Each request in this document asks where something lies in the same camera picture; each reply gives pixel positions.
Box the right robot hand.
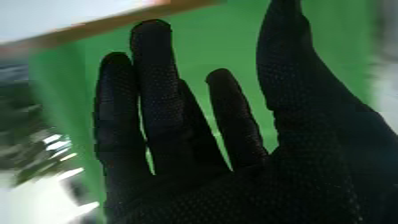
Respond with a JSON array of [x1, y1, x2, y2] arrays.
[[90, 0, 398, 224]]

